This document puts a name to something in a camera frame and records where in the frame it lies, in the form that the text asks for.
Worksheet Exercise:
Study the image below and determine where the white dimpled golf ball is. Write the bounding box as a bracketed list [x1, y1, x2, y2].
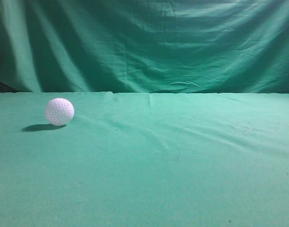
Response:
[44, 98, 75, 126]

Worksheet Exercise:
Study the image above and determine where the green table cloth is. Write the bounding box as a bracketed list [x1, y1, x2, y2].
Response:
[0, 92, 289, 227]

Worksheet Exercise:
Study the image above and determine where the green backdrop cloth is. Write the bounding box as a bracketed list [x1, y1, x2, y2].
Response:
[0, 0, 289, 93]

